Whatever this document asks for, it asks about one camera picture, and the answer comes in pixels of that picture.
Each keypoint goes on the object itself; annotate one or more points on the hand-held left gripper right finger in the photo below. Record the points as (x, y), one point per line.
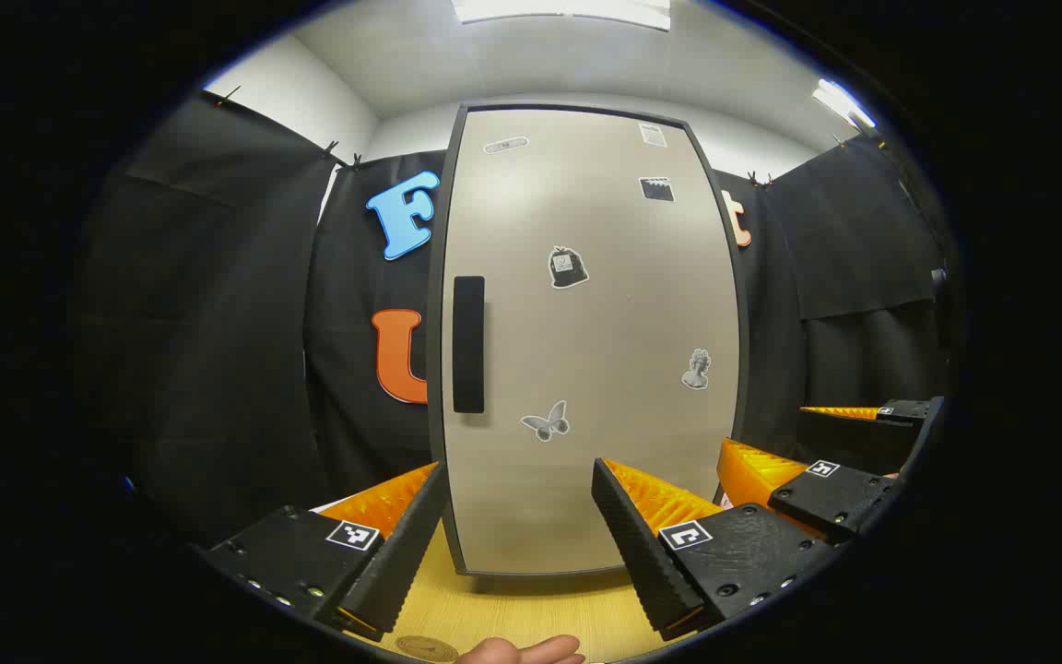
(649, 563)

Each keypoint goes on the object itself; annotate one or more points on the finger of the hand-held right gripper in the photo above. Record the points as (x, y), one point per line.
(831, 498)
(849, 438)

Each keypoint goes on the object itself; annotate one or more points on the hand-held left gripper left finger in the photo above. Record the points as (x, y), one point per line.
(399, 553)

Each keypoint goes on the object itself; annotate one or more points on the round wooden coaster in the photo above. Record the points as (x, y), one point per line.
(427, 649)

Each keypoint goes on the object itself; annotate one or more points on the dark grey cabinet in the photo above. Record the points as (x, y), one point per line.
(435, 433)

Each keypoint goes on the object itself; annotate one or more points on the beige cabinet door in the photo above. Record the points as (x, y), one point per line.
(586, 323)

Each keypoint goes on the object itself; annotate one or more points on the black backdrop cloth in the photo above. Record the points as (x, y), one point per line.
(218, 323)

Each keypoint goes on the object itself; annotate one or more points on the small ceiling light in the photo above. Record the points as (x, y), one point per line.
(846, 103)

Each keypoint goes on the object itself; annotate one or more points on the long ceiling light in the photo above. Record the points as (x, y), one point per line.
(559, 9)

